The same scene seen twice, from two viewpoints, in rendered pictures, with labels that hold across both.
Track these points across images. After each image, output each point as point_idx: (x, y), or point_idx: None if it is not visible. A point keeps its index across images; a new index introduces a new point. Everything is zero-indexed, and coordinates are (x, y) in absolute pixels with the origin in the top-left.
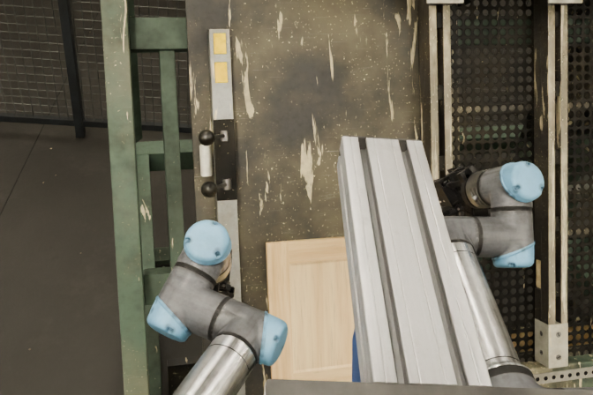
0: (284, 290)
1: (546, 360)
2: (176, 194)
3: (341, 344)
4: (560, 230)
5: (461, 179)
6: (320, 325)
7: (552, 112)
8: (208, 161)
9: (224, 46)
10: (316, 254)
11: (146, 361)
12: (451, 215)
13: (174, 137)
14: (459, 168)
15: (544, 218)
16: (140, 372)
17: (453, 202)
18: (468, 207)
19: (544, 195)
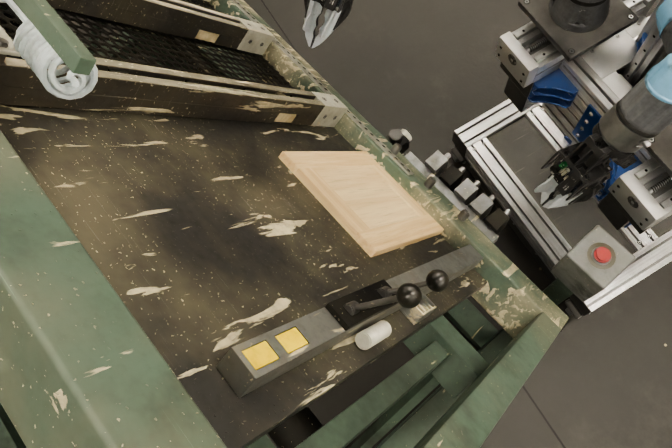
0: (388, 230)
1: (269, 38)
2: (401, 375)
3: (374, 182)
4: (173, 2)
5: None
6: (380, 199)
7: None
8: (377, 326)
9: (259, 346)
10: (344, 206)
11: (530, 326)
12: None
13: (363, 405)
14: None
15: (168, 13)
16: (538, 328)
17: None
18: None
19: (148, 8)
